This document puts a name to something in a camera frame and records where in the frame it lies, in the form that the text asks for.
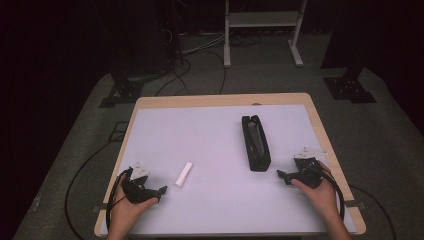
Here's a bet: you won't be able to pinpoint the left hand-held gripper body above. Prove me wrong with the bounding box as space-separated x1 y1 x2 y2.
121 162 162 205

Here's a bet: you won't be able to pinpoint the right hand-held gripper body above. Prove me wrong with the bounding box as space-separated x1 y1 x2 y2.
289 146 328 190

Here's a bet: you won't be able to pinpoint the white eraser stick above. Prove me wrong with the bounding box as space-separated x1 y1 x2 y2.
174 161 194 188

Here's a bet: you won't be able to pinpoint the black pencil case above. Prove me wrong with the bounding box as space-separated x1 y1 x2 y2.
241 114 272 173

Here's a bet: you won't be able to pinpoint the person's left hand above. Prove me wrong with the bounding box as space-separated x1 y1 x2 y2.
107 175 160 232

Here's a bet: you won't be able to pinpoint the person's right hand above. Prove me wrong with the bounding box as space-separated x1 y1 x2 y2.
291 160 340 218

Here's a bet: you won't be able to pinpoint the black stand base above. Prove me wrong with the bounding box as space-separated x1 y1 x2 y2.
98 78 145 109
322 75 378 105

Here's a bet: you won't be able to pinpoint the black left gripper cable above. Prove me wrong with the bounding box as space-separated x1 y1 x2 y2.
105 167 134 231

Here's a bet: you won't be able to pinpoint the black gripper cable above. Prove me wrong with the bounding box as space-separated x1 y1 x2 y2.
105 167 134 231
313 165 346 222

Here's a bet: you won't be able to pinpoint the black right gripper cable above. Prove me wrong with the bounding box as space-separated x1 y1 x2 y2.
313 165 346 222

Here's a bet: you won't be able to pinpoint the black floor cable bundle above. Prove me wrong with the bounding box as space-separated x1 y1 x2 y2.
154 49 228 97

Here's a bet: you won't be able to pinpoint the white floor cables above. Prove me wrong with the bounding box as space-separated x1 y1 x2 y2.
180 31 228 55

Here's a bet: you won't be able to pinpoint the white metal desk frame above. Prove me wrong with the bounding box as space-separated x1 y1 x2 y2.
223 0 308 69

